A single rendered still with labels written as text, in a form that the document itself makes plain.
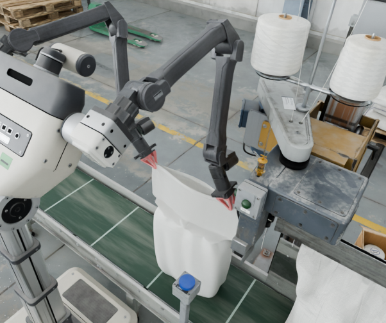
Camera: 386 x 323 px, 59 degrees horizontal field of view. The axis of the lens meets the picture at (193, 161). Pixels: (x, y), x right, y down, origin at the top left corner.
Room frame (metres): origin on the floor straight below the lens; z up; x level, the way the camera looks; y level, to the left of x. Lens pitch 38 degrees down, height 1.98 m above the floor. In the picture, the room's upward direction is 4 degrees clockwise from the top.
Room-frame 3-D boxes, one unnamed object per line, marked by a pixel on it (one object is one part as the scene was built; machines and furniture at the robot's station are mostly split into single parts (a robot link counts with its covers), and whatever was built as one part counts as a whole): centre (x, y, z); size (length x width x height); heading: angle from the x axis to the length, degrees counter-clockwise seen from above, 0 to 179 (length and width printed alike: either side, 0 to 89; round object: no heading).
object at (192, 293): (0.71, -0.01, 0.81); 0.08 x 0.08 x 0.06; 57
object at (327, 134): (1.08, -0.51, 1.18); 0.34 x 0.25 x 0.31; 147
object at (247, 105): (1.25, -0.22, 1.25); 0.10 x 0.08 x 0.12; 172
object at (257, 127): (1.13, -0.33, 1.23); 0.28 x 0.07 x 0.16; 57
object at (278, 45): (1.11, -0.25, 1.61); 0.17 x 0.17 x 0.17
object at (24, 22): (6.04, 2.80, 0.22); 1.21 x 0.84 x 0.14; 147
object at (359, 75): (0.97, -0.47, 1.61); 0.15 x 0.14 x 0.17; 57
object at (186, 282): (0.71, -0.01, 0.84); 0.06 x 0.06 x 0.02
